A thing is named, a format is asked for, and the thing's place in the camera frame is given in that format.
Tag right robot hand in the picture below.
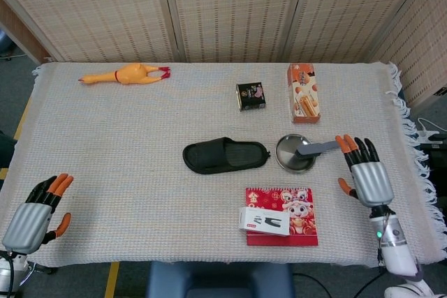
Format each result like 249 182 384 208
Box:
335 133 395 207

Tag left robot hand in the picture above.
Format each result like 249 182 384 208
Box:
1 172 74 255

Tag white power strip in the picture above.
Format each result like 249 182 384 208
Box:
416 117 447 144

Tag dark chair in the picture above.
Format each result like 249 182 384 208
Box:
0 131 18 173

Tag round steel plate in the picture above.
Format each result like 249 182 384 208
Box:
274 133 315 174

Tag red desk calendar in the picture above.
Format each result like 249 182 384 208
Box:
244 187 319 247

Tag orange biscuit box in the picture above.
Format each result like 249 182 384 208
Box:
286 63 321 125

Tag white stapler box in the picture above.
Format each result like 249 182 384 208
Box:
238 207 291 238

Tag white woven tablecloth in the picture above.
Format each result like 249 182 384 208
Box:
0 61 447 268

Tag small black box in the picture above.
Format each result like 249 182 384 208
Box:
235 82 268 112

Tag woven bamboo screen panel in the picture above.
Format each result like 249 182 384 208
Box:
160 0 310 64
0 0 175 64
282 0 437 64
369 0 447 107

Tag black slipper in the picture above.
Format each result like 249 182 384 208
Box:
182 136 272 175

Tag blue chair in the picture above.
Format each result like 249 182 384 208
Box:
146 261 295 298

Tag yellow rubber chicken toy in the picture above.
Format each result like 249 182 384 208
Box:
78 63 172 86

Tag black floor cable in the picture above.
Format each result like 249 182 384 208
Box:
292 271 332 298

